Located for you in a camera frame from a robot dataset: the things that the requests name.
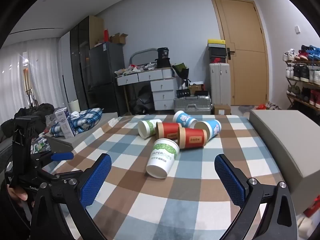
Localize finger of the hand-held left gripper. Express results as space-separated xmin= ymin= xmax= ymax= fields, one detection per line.
xmin=53 ymin=170 xmax=84 ymax=181
xmin=37 ymin=152 xmax=74 ymax=167

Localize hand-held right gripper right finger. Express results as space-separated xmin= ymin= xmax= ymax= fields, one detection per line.
xmin=214 ymin=154 xmax=300 ymax=240

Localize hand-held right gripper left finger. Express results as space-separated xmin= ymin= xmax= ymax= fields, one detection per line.
xmin=30 ymin=153 xmax=112 ymax=240

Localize white green paper cup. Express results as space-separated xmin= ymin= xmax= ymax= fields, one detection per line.
xmin=146 ymin=138 xmax=180 ymax=179
xmin=138 ymin=119 xmax=158 ymax=139

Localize blue white paper cup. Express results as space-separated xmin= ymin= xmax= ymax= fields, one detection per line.
xmin=194 ymin=120 xmax=222 ymax=140
xmin=173 ymin=110 xmax=198 ymax=128

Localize red paper cup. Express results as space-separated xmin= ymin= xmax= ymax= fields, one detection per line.
xmin=155 ymin=122 xmax=182 ymax=140
xmin=177 ymin=127 xmax=208 ymax=150

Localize person's left hand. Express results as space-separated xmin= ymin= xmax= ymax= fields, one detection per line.
xmin=7 ymin=186 xmax=35 ymax=208

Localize pile of small packets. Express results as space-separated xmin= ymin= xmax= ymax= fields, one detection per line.
xmin=31 ymin=134 xmax=52 ymax=156

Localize white blue carton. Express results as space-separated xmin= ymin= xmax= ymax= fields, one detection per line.
xmin=54 ymin=107 xmax=75 ymax=139

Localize blue plaid cloth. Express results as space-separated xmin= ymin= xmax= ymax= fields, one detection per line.
xmin=49 ymin=108 xmax=104 ymax=138

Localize black jacket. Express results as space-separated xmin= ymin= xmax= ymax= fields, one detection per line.
xmin=0 ymin=103 xmax=55 ymax=143

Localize grey board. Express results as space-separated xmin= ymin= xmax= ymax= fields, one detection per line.
xmin=49 ymin=112 xmax=118 ymax=153

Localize white waste bin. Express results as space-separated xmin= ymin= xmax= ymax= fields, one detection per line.
xmin=68 ymin=100 xmax=80 ymax=113

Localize grey padded block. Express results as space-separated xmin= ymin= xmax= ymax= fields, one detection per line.
xmin=249 ymin=109 xmax=320 ymax=214

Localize white sheer curtain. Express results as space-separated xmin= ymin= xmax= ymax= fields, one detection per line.
xmin=0 ymin=37 xmax=68 ymax=121

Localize brown cardboard box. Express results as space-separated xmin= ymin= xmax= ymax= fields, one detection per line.
xmin=212 ymin=104 xmax=232 ymax=115

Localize red shoes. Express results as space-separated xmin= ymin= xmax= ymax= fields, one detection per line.
xmin=256 ymin=102 xmax=282 ymax=111

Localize silver suitcase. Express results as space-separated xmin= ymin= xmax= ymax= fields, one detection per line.
xmin=174 ymin=95 xmax=212 ymax=114

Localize red white box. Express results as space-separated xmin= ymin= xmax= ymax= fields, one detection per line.
xmin=303 ymin=196 xmax=320 ymax=218

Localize black bag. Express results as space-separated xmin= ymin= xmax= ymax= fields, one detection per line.
xmin=131 ymin=85 xmax=154 ymax=114

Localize white suitcase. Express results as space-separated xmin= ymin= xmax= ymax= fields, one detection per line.
xmin=209 ymin=63 xmax=232 ymax=105

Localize dark grey fridge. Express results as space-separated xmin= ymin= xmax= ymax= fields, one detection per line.
xmin=89 ymin=42 xmax=127 ymax=117

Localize small cardboard box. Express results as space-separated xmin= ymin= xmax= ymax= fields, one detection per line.
xmin=189 ymin=84 xmax=204 ymax=95

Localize dark glass wardrobe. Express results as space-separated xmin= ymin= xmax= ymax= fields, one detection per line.
xmin=70 ymin=16 xmax=104 ymax=105

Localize wooden shoe rack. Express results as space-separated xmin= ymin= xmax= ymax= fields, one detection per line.
xmin=284 ymin=52 xmax=320 ymax=116

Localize pile of desk clutter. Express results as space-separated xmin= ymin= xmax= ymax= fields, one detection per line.
xmin=115 ymin=62 xmax=158 ymax=76

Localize white desk with drawers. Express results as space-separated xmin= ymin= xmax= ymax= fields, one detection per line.
xmin=116 ymin=69 xmax=179 ymax=110

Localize black wrapped bouquet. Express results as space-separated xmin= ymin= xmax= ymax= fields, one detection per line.
xmin=172 ymin=63 xmax=190 ymax=81

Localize open cardboard box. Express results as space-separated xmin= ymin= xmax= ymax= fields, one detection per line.
xmin=110 ymin=33 xmax=128 ymax=45

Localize shoe rack with shoes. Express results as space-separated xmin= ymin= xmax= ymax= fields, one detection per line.
xmin=282 ymin=45 xmax=320 ymax=108

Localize wooden door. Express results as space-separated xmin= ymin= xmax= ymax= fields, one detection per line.
xmin=211 ymin=0 xmax=269 ymax=106

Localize black kitchen appliance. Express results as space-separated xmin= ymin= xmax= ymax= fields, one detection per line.
xmin=155 ymin=47 xmax=172 ymax=68

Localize yellow lid shoe box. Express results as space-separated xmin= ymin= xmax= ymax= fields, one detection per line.
xmin=207 ymin=39 xmax=225 ymax=48

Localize grey metal bed frame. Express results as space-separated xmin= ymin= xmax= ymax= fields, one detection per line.
xmin=131 ymin=49 xmax=158 ymax=67

